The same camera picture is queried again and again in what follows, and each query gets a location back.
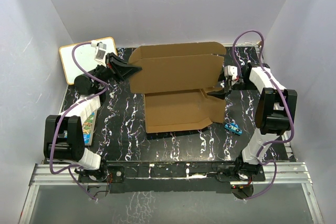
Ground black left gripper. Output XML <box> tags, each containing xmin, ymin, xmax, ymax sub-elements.
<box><xmin>89</xmin><ymin>53</ymin><xmax>142</xmax><ymax>85</ymax></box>

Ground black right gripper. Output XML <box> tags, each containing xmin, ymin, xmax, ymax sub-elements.
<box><xmin>206</xmin><ymin>68</ymin><xmax>257</xmax><ymax>99</ymax></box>

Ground brown cardboard box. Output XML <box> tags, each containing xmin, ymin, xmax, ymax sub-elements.
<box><xmin>129</xmin><ymin>42</ymin><xmax>226</xmax><ymax>133</ymax></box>

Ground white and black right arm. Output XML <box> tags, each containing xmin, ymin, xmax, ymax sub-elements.
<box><xmin>208</xmin><ymin>62</ymin><xmax>297</xmax><ymax>180</ymax></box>

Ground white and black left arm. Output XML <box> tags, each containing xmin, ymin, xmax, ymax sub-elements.
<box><xmin>44</xmin><ymin>53</ymin><xmax>142</xmax><ymax>182</ymax></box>

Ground small blue toy car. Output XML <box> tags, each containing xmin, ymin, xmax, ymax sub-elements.
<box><xmin>225</xmin><ymin>123</ymin><xmax>243</xmax><ymax>135</ymax></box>

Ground blue treehouse book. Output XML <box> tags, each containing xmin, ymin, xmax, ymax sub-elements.
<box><xmin>82</xmin><ymin>110</ymin><xmax>97</xmax><ymax>146</ymax></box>

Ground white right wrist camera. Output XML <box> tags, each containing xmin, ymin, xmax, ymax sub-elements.
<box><xmin>224</xmin><ymin>66</ymin><xmax>238</xmax><ymax>79</ymax></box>

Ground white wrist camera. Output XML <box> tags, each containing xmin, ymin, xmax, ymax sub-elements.
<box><xmin>91</xmin><ymin>40</ymin><xmax>107</xmax><ymax>66</ymax></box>
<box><xmin>224</xmin><ymin>66</ymin><xmax>238</xmax><ymax>79</ymax></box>

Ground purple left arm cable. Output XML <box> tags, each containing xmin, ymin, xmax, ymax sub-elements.
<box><xmin>49</xmin><ymin>40</ymin><xmax>110</xmax><ymax>204</ymax></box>

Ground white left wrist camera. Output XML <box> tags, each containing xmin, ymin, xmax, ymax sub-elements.
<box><xmin>91</xmin><ymin>40</ymin><xmax>107</xmax><ymax>66</ymax></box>

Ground black mounting base bracket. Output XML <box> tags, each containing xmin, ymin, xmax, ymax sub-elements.
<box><xmin>75</xmin><ymin>161</ymin><xmax>266</xmax><ymax>198</ymax></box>

